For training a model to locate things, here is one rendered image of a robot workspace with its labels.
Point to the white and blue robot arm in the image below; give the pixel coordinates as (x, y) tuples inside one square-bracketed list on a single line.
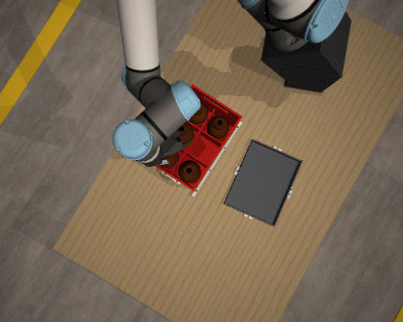
[(170, 106)]

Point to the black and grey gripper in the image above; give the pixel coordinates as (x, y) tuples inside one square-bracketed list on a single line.
[(171, 146)]

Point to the red divided crate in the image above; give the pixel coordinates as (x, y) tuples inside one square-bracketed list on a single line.
[(205, 148)]

